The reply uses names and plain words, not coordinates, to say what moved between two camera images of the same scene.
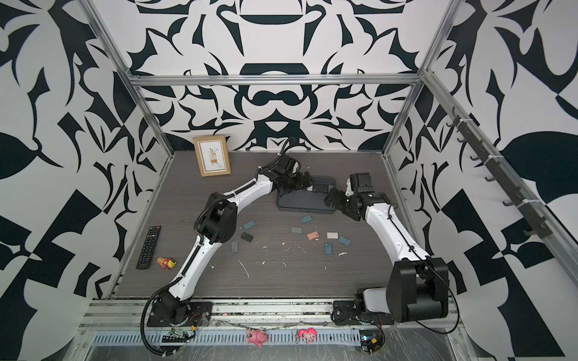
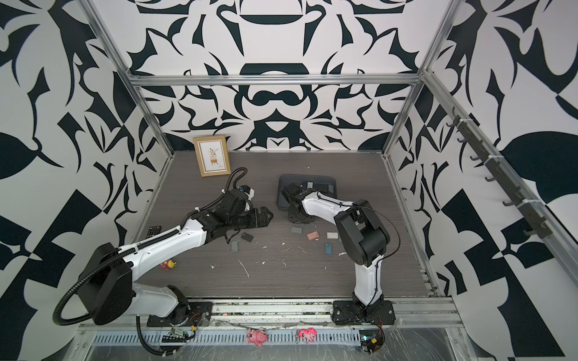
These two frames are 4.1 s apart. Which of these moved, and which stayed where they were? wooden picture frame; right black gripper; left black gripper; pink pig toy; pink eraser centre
Moved: right black gripper; left black gripper
Stayed: pink eraser centre; pink pig toy; wooden picture frame
